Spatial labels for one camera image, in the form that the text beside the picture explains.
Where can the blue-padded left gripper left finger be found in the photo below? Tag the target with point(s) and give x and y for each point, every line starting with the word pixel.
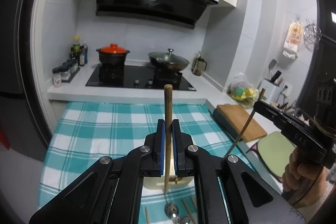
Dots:
pixel 159 149

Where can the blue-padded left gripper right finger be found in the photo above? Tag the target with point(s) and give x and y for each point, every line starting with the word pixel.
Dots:
pixel 178 149

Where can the wooden chopstick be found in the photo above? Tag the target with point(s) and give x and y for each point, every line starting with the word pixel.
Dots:
pixel 188 211
pixel 168 93
pixel 239 136
pixel 147 215
pixel 194 202

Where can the steel spoon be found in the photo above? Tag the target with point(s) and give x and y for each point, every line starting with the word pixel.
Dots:
pixel 181 220
pixel 171 210

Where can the person's right hand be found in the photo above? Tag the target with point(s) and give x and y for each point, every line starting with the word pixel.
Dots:
pixel 294 171

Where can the cream utensil holder box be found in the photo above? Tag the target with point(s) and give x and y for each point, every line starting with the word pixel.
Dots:
pixel 158 183

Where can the green cutting board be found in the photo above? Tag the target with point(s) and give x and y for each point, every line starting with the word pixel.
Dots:
pixel 274 151

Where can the wooden cutting board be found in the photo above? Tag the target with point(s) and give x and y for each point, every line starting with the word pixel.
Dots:
pixel 234 118

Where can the black gas cooktop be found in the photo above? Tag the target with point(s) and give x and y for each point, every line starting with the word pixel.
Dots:
pixel 136 77

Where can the white knife utensil block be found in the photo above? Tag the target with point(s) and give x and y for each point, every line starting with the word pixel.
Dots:
pixel 271 84

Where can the glass pitcher dark lid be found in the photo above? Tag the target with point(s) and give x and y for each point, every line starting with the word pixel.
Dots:
pixel 199 65

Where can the bag of colourful sponges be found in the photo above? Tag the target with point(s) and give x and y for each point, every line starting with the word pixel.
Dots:
pixel 242 91

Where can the dark wok with lid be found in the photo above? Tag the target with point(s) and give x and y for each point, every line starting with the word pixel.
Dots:
pixel 168 61

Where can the black pot orange lid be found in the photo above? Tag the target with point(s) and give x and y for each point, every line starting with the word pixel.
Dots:
pixel 112 55

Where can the hanging plastic bag holder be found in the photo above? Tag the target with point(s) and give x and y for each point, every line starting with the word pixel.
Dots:
pixel 293 40

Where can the spice jar rack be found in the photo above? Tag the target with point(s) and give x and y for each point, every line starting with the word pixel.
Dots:
pixel 65 72

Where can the sauce bottles group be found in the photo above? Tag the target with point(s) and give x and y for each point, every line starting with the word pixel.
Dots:
pixel 79 51

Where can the dark refrigerator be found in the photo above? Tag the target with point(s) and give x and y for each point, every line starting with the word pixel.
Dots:
pixel 23 123

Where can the metal wire whisk rack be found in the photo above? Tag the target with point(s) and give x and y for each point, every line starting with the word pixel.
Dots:
pixel 311 35

